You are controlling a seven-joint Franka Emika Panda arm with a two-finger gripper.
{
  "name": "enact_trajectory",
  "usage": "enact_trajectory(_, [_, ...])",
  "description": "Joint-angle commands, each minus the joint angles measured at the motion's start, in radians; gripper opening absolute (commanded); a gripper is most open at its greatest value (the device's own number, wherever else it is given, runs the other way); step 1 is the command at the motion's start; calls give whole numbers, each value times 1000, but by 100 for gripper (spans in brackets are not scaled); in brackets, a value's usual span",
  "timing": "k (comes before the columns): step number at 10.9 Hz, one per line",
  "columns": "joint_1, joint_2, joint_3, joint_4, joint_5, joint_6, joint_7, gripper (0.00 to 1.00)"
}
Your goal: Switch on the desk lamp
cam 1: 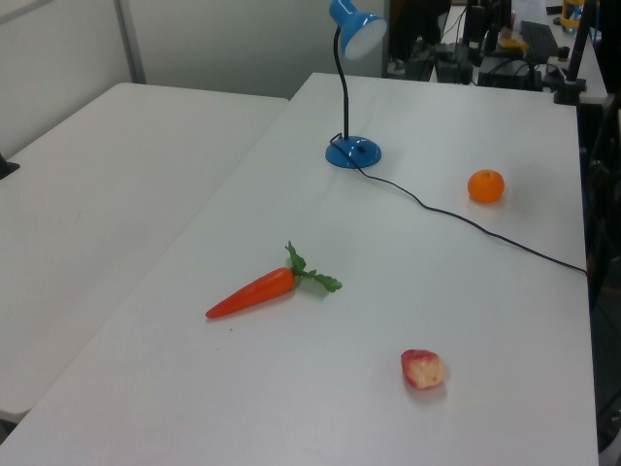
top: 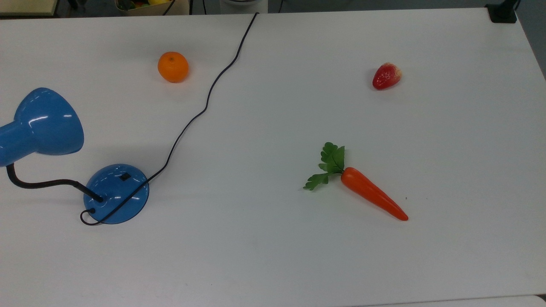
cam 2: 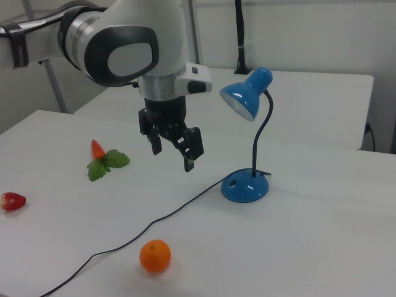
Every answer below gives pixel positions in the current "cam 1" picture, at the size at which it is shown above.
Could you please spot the blue desk lamp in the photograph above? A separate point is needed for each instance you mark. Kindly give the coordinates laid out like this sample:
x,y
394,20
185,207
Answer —
x,y
353,154

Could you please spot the orange toy carrot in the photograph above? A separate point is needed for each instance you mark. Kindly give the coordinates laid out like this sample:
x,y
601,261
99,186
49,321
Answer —
x,y
257,291

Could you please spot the bitten red apple piece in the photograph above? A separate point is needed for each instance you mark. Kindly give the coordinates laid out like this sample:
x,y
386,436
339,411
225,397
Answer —
x,y
423,371

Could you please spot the orange mandarin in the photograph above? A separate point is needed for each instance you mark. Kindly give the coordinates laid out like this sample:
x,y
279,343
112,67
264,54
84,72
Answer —
x,y
486,187

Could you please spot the black equipment box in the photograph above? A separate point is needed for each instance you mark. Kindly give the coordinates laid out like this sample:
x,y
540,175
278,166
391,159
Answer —
x,y
509,75

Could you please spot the black keyboard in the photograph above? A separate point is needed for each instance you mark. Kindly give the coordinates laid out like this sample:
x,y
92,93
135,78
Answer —
x,y
538,38

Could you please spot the black camera stand with clamp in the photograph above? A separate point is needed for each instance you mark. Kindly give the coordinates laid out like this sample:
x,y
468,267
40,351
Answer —
x,y
577,53

